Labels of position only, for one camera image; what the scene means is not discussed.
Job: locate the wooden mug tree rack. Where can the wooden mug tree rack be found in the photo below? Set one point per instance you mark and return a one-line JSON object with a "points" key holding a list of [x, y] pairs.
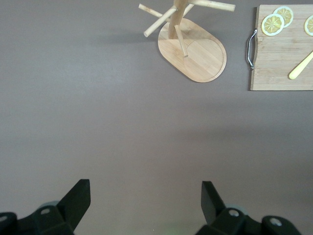
{"points": [[203, 56]]}

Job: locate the lemon slice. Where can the lemon slice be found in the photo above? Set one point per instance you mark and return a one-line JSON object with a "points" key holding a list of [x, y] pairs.
{"points": [[286, 14], [272, 24], [309, 25]]}

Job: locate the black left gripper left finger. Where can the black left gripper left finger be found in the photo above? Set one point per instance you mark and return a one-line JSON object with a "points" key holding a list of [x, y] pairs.
{"points": [[61, 215]]}

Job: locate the yellow plastic fork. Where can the yellow plastic fork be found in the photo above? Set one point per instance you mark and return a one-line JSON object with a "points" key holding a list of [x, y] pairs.
{"points": [[299, 68]]}

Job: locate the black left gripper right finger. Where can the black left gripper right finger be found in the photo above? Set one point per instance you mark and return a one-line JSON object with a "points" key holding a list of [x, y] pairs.
{"points": [[220, 218]]}

